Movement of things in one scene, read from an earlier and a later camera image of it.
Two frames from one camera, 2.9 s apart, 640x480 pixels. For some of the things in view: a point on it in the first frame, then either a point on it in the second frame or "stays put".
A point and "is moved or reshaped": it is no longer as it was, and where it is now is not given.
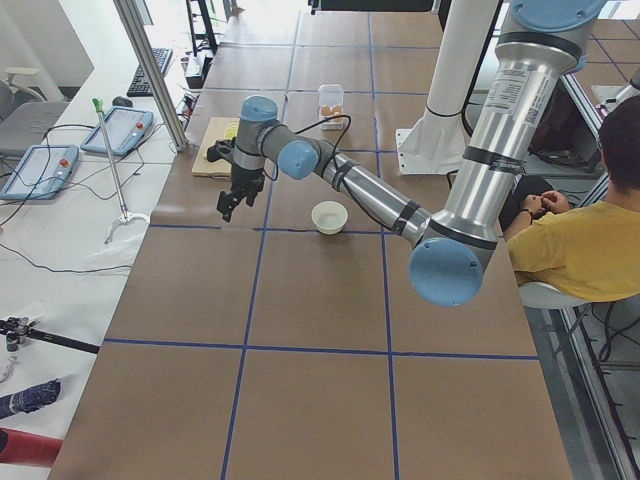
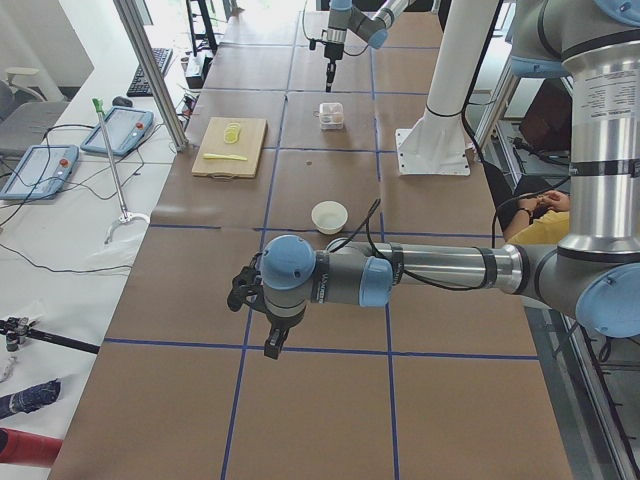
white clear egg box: [331, 104] is moved or reshaped
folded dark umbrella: [30, 399] stays put
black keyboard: [139, 85] stays put
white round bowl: [329, 217] stays put
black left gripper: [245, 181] → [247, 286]
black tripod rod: [17, 330] stays put
